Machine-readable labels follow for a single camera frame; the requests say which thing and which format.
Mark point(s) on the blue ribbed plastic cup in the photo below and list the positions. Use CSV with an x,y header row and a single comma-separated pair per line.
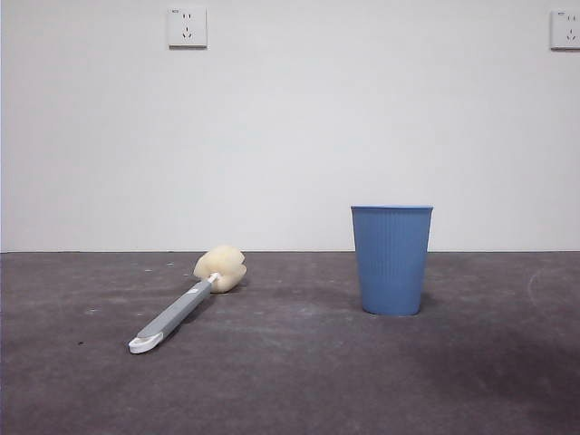
x,y
392,263

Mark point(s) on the white wall power socket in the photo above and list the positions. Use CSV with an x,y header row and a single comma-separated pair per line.
x,y
188,27
566,29

